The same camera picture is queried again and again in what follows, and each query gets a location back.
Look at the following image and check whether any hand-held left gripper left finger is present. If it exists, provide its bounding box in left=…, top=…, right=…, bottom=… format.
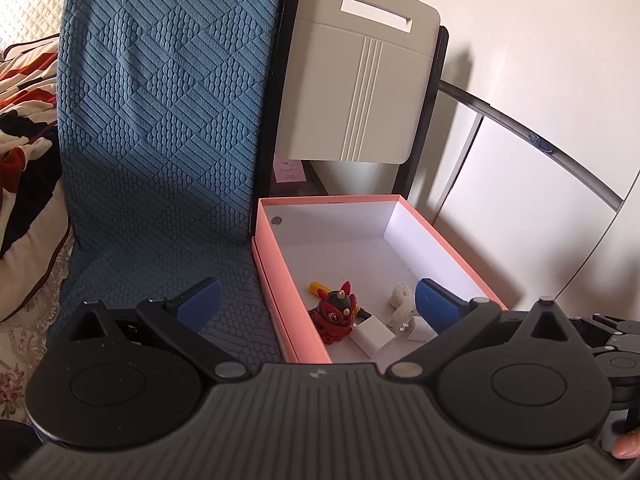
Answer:
left=65, top=277, right=252, bottom=381

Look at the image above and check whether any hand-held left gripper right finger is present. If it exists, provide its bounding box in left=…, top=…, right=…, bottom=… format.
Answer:
left=390, top=277, right=573, bottom=381

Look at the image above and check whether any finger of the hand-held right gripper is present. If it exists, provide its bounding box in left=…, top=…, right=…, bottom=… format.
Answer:
left=570, top=312, right=640, bottom=352

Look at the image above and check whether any white charger cube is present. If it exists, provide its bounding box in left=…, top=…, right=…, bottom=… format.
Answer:
left=349, top=322, right=396, bottom=359
left=405, top=313, right=436, bottom=342

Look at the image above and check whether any white plush toy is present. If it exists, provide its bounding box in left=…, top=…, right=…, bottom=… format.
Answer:
left=389, top=283, right=417, bottom=332

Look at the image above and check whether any red black horned figurine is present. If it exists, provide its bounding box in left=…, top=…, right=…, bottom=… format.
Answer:
left=307, top=282, right=364, bottom=345

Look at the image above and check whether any pink cardboard box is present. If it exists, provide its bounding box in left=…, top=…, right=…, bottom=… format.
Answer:
left=251, top=194, right=510, bottom=365

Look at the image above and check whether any person's right hand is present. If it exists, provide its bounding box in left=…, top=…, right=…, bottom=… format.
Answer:
left=611, top=428, right=640, bottom=461

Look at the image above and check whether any pink card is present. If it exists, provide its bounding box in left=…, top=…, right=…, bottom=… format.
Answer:
left=273, top=157, right=306, bottom=186

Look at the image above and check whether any floral lace bed cloth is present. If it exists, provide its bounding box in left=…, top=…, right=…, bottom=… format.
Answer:
left=0, top=190, right=75, bottom=421

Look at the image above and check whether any grey metal bar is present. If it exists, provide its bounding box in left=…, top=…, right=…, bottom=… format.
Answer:
left=438, top=81, right=627, bottom=211

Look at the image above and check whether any blue textured seat cushion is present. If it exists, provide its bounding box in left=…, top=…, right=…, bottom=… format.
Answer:
left=47, top=0, right=297, bottom=363

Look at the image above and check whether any beige plastic panel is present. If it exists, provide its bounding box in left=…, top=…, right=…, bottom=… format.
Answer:
left=274, top=0, right=441, bottom=164

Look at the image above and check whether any red black printed blanket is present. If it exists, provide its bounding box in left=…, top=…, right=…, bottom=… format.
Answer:
left=0, top=39, right=69, bottom=262

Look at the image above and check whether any white quilted bedspread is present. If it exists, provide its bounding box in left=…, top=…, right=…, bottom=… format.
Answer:
left=0, top=0, right=77, bottom=57

